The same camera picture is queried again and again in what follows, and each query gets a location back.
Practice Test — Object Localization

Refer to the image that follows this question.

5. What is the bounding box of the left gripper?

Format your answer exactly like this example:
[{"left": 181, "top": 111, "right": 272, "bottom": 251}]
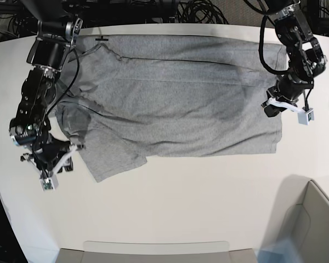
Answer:
[{"left": 264, "top": 76, "right": 314, "bottom": 117}]

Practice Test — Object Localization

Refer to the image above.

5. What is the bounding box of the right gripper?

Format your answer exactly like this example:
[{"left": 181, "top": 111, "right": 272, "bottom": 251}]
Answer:
[{"left": 20, "top": 134, "right": 73, "bottom": 174}]

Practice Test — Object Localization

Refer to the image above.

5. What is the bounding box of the grey T-shirt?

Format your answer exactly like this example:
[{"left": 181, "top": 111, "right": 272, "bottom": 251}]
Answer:
[{"left": 54, "top": 35, "right": 282, "bottom": 182}]

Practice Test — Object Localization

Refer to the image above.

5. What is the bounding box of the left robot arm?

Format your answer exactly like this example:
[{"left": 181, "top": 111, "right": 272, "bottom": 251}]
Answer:
[{"left": 245, "top": 1, "right": 327, "bottom": 119}]

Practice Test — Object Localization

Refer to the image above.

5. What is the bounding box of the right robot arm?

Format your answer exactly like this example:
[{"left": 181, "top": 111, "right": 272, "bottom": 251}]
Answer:
[{"left": 9, "top": 1, "right": 83, "bottom": 179}]

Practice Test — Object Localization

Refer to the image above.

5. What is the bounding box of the grey bin right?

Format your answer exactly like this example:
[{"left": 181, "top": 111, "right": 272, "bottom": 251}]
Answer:
[{"left": 256, "top": 180, "right": 329, "bottom": 262}]

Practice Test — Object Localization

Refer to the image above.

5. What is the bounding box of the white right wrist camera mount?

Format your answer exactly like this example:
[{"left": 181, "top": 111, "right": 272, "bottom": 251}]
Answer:
[{"left": 20, "top": 144, "right": 85, "bottom": 191}]

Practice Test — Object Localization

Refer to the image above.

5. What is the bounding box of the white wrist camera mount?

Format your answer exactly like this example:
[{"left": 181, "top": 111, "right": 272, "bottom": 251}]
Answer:
[
  {"left": 261, "top": 97, "right": 314, "bottom": 125},
  {"left": 20, "top": 144, "right": 85, "bottom": 191}
]

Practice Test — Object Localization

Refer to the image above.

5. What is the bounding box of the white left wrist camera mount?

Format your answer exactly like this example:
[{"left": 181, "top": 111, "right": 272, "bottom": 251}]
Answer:
[{"left": 261, "top": 97, "right": 314, "bottom": 125}]

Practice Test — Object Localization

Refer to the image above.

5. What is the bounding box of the black cable bundle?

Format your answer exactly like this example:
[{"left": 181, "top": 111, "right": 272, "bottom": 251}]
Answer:
[{"left": 142, "top": 0, "right": 329, "bottom": 33}]

